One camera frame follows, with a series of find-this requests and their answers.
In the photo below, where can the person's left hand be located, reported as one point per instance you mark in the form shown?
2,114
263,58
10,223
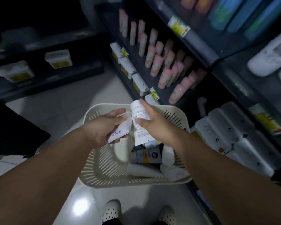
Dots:
103,128

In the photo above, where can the row of pink tall bottles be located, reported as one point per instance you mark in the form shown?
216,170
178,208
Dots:
154,65

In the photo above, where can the person's right white shoe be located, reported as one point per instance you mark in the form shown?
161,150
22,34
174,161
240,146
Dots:
166,216

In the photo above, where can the person's black trousers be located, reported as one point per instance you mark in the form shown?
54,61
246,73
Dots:
14,131
112,222

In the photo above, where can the yellow white price tag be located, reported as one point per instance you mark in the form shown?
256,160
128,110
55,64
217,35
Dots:
154,93
179,26
124,52
267,119

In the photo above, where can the dark grey shelf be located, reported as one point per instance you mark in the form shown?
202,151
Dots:
201,51

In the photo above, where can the person's right hand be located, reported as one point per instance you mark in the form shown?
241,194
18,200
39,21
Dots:
159,126

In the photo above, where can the person's right forearm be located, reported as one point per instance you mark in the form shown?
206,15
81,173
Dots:
236,189

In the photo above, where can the person's left white shoe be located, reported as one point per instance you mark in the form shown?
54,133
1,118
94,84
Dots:
111,210

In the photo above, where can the person's left forearm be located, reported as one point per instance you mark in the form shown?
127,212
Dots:
37,180

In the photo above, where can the person's white shoe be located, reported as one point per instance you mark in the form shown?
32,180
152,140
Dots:
111,210
166,216

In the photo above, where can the black side shelving unit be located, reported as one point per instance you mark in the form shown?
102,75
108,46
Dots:
61,74

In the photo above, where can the cream slotted plastic basket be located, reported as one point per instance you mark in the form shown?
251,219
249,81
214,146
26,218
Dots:
103,166

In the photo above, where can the stack of white hinged packs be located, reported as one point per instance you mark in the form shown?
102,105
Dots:
215,133

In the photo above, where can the small white plastic object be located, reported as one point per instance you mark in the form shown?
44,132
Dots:
202,105

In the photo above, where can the pile of tubes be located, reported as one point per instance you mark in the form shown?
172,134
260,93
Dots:
173,172

